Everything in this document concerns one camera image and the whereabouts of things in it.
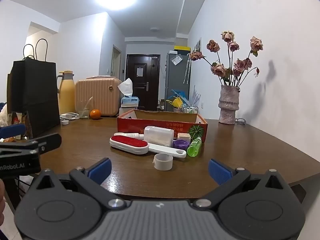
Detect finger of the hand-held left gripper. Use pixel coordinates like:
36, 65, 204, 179
0, 124, 26, 139
25, 133, 62, 154

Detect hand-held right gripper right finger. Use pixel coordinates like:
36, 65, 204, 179
195, 158, 292, 209

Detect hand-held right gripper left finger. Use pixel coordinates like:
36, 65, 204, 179
31, 158, 125, 209

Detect green spray bottle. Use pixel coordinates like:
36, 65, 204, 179
187, 137, 202, 157

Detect red and white lint brush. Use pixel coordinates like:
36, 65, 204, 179
109, 135, 187, 158

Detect white tube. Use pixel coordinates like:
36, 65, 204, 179
114, 132, 145, 139

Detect purple screw cap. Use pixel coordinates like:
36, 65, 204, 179
173, 140, 191, 151

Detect white tape roll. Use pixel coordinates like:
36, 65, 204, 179
153, 153, 173, 171

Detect clear plastic bottle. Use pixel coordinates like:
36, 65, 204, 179
144, 126, 175, 148

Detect red cardboard box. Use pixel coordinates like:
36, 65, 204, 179
117, 109, 208, 143

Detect colourful printed packet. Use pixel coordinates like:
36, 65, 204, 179
8, 111, 32, 140

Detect clear glass cup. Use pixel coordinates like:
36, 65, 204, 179
75, 97, 93, 119

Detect black paper bag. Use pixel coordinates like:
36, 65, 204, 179
7, 38, 61, 138

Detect yellow thermos jug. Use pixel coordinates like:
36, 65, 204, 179
57, 71, 76, 115

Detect pink ceramic vase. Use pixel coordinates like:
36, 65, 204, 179
218, 85, 241, 125

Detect pink ribbed suitcase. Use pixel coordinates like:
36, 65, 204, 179
75, 76, 122, 117

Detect blue tissue pack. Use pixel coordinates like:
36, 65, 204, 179
117, 78, 139, 108

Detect yellow watering can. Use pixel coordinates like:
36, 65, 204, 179
166, 97, 184, 108

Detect blue folding rack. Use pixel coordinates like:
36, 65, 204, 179
171, 89, 189, 104

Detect dark brown entrance door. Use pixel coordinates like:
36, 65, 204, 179
126, 54, 160, 111

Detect dried pink roses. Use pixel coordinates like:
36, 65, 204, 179
189, 31, 264, 88

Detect grey refrigerator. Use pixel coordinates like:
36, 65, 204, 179
164, 52, 191, 112

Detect light interior door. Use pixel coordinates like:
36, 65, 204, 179
112, 45, 122, 80

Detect folded umbrella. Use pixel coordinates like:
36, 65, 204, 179
183, 55, 192, 84

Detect white cable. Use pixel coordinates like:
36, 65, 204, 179
59, 112, 80, 120

